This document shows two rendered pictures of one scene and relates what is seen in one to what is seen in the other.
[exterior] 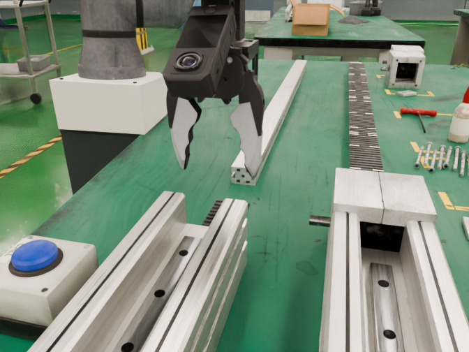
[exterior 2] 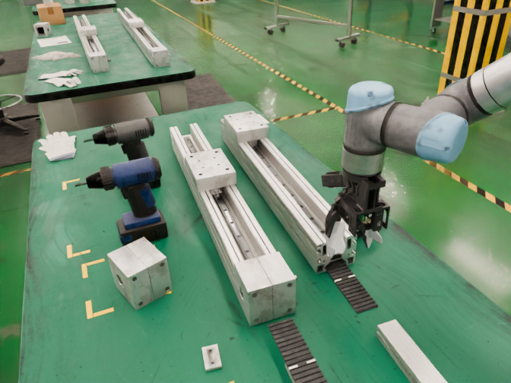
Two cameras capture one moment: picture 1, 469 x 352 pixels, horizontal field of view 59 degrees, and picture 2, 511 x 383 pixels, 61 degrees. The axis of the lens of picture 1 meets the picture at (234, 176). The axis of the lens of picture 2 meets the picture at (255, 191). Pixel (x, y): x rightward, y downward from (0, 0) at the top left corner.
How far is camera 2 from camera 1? 1.15 m
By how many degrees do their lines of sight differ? 115
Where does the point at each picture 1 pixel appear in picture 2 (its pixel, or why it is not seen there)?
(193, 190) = (404, 308)
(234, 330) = (293, 248)
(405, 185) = (254, 278)
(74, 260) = not seen: hidden behind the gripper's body
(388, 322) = (240, 239)
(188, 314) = (288, 204)
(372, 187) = (268, 269)
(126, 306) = (316, 213)
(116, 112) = not seen: outside the picture
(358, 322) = (246, 219)
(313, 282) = not seen: hidden behind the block
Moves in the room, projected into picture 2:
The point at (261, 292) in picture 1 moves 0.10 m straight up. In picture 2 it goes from (297, 264) to (298, 230)
